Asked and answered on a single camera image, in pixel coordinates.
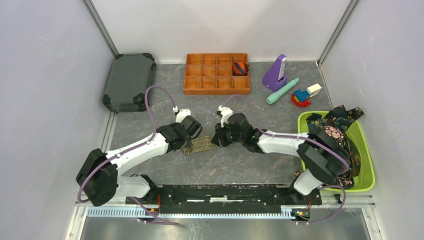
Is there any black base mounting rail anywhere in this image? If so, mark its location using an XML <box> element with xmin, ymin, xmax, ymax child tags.
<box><xmin>125</xmin><ymin>184</ymin><xmax>322</xmax><ymax>214</ymax></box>

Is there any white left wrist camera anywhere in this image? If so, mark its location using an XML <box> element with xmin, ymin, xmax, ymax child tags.
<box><xmin>172</xmin><ymin>106</ymin><xmax>191</xmax><ymax>123</ymax></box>

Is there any black gold leaf tie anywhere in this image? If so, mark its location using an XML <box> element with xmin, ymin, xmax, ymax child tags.
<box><xmin>322</xmin><ymin>105</ymin><xmax>364</xmax><ymax>132</ymax></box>

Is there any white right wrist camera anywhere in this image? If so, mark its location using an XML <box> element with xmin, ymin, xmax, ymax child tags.
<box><xmin>216</xmin><ymin>105</ymin><xmax>233</xmax><ymax>128</ymax></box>

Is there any lime green plastic bin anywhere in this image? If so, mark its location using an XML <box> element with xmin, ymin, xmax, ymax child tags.
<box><xmin>297</xmin><ymin>110</ymin><xmax>376</xmax><ymax>193</ymax></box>

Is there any mint green cylinder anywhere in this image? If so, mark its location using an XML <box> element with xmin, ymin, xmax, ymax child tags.
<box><xmin>266</xmin><ymin>78</ymin><xmax>300</xmax><ymax>105</ymax></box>

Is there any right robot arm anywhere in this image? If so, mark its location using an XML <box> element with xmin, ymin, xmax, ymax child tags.
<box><xmin>211</xmin><ymin>110</ymin><xmax>349</xmax><ymax>204</ymax></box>

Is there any navy orange floral tie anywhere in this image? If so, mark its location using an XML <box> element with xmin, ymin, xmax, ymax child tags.
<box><xmin>306</xmin><ymin>113</ymin><xmax>361</xmax><ymax>189</ymax></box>

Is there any colourful toy brick boat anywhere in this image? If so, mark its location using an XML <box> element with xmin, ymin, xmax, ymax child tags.
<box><xmin>291</xmin><ymin>83</ymin><xmax>322</xmax><ymax>108</ymax></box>

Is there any orange wooden compartment tray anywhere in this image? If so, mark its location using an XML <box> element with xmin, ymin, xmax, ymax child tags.
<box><xmin>183</xmin><ymin>53</ymin><xmax>251</xmax><ymax>95</ymax></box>

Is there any dark green hard case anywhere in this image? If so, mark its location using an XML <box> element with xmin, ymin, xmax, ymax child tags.
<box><xmin>101</xmin><ymin>52</ymin><xmax>157</xmax><ymax>112</ymax></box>

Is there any purple metronome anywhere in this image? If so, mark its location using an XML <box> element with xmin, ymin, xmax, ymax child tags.
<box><xmin>262</xmin><ymin>54</ymin><xmax>288</xmax><ymax>92</ymax></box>

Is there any black pink rose tie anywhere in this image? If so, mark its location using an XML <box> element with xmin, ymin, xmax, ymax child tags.
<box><xmin>323</xmin><ymin>126</ymin><xmax>349</xmax><ymax>150</ymax></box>

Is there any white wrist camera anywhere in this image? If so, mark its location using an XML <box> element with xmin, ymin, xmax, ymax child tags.
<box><xmin>172</xmin><ymin>106</ymin><xmax>191</xmax><ymax>123</ymax></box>
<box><xmin>216</xmin><ymin>105</ymin><xmax>233</xmax><ymax>128</ymax></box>

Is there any rolled orange striped tie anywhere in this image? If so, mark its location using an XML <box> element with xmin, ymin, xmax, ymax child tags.
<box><xmin>232</xmin><ymin>62</ymin><xmax>250</xmax><ymax>76</ymax></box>

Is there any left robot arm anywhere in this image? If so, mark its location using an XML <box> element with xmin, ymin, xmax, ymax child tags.
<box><xmin>75</xmin><ymin>115</ymin><xmax>202</xmax><ymax>207</ymax></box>

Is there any green gold vine tie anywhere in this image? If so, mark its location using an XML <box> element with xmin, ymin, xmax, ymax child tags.
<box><xmin>181</xmin><ymin>134</ymin><xmax>219</xmax><ymax>155</ymax></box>

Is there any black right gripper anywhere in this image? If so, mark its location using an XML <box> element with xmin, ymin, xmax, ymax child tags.
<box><xmin>211</xmin><ymin>119</ymin><xmax>245</xmax><ymax>147</ymax></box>

